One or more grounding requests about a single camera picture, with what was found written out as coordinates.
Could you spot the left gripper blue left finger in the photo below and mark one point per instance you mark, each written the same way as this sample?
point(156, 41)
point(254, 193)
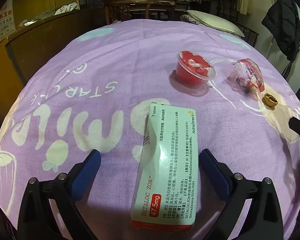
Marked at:
point(83, 174)

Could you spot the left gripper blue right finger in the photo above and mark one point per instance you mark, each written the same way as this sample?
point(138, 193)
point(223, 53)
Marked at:
point(217, 173)

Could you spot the white medicine box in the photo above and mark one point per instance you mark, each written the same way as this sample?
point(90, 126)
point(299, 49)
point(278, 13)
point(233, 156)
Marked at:
point(165, 197)

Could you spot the clear pink plastic bag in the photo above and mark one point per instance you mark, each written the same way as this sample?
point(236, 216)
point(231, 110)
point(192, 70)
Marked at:
point(248, 75)

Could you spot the gold bottle cap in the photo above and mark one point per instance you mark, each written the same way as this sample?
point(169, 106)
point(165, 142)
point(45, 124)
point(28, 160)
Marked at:
point(270, 100)

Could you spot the purple printed bed blanket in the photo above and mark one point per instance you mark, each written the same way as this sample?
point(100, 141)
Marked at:
point(96, 93)

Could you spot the red plastic jelly cup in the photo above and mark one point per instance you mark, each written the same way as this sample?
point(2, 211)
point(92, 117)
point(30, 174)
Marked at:
point(193, 70)

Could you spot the black hanging jacket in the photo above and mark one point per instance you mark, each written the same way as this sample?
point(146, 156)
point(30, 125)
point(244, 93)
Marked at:
point(283, 22)

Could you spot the white pillow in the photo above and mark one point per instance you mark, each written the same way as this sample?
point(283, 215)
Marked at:
point(215, 22)

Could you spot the floral folded quilt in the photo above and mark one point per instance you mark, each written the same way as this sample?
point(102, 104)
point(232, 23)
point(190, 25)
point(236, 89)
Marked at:
point(189, 19)

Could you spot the wooden glass cabinet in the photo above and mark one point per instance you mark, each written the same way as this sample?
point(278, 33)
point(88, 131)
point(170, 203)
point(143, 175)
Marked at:
point(39, 35)

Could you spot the wooden armchair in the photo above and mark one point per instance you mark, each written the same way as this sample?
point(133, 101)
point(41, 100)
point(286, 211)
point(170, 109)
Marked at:
point(124, 10)

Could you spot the white cloth on cabinet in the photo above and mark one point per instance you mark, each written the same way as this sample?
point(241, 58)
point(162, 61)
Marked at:
point(67, 8)

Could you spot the red white sign board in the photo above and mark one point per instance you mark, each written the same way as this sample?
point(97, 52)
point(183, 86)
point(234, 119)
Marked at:
point(7, 25)

